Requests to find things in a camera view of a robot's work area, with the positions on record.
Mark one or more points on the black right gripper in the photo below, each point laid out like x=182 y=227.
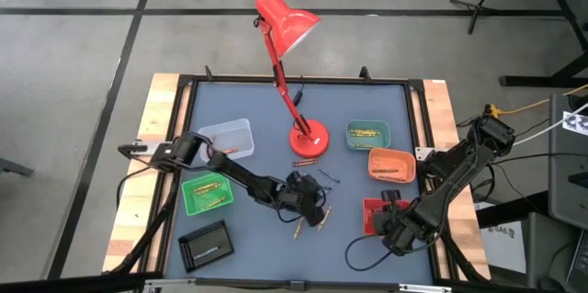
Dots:
x=395 y=228

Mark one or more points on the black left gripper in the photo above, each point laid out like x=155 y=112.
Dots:
x=301 y=192

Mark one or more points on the brown crayon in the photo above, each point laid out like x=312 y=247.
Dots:
x=305 y=161
x=390 y=178
x=307 y=164

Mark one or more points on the blue crayon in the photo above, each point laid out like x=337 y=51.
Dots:
x=329 y=175
x=206 y=252
x=327 y=187

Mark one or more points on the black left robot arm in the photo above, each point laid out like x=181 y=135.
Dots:
x=243 y=176

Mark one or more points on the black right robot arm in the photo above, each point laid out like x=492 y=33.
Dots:
x=450 y=181

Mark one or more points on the red plastic basket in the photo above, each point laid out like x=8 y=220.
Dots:
x=367 y=219

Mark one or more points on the orange plastic bin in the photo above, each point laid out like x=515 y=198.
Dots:
x=399 y=160

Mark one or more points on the teal plastic bin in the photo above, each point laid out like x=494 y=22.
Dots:
x=381 y=143

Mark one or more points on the grey-blue table mat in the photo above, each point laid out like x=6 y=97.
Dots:
x=275 y=256

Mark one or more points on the clear plastic bin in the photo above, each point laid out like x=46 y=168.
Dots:
x=236 y=137

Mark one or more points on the green plastic basket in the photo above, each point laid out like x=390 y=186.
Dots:
x=197 y=206

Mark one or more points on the white labelled box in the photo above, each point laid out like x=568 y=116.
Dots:
x=503 y=249

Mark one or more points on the black plastic basket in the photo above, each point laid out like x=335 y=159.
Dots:
x=183 y=251

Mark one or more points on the grey cabinet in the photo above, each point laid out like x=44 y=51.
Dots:
x=567 y=183

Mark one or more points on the red desk lamp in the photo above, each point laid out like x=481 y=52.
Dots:
x=287 y=22

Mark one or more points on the black white marker tag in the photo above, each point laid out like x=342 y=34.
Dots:
x=576 y=122

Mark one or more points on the black keyboard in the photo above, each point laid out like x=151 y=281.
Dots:
x=581 y=265

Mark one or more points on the black beam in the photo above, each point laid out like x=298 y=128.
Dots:
x=69 y=284

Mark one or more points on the grey chair leg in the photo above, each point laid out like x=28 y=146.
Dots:
x=14 y=166

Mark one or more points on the silver metal bracket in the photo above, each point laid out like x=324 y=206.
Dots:
x=425 y=288
x=170 y=285

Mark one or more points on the black frame clamp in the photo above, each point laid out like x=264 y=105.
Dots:
x=365 y=74

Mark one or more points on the black aluminium table frame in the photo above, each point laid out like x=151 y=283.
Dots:
x=321 y=80

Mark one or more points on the black desk frame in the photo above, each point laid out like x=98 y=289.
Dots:
x=528 y=81

